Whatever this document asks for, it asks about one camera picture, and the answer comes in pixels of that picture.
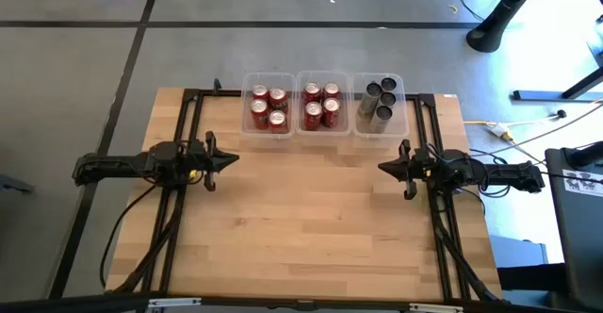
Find black table foot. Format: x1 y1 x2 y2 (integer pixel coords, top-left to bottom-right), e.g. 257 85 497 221
512 65 603 103

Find blue box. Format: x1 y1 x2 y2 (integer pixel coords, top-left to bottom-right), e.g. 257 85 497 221
489 235 550 270

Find thin black floor cable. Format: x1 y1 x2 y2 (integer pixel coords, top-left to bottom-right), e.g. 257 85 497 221
98 183 159 289

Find black desk leg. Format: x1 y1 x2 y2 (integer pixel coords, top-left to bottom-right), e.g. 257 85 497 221
464 0 552 54

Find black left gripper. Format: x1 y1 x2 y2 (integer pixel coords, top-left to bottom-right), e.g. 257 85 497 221
186 131 240 192

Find grey floor object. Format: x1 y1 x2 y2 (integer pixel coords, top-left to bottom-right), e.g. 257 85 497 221
0 173 35 195

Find coiled black cables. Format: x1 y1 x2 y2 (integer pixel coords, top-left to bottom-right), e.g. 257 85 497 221
470 147 514 200

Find black crossbar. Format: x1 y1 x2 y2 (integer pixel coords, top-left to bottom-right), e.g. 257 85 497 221
0 291 603 313

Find red Coca-Cola can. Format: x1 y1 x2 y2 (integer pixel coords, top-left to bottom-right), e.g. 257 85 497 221
302 81 323 103
303 100 324 132
321 97 342 129
321 81 342 102

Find clear plastic bin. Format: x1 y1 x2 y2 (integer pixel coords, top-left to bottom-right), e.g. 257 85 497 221
294 70 353 138
350 71 410 139
239 71 297 138

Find black cabinet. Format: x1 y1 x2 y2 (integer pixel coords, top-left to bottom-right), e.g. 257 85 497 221
545 141 603 312

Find white power strip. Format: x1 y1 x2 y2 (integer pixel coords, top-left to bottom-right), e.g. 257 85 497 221
487 123 517 143

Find pale floor cable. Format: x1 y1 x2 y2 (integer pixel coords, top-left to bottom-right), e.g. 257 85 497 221
464 96 603 145

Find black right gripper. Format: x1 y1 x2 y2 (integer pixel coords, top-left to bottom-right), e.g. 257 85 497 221
378 138 442 201

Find white printed sticker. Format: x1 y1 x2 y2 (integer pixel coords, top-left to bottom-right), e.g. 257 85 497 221
562 169 603 199

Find silver metal bracket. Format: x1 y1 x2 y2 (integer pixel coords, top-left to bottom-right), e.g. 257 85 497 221
146 296 203 310
408 302 465 313

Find black cable bundle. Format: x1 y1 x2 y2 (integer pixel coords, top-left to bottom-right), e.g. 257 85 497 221
431 194 503 305
110 188 187 298

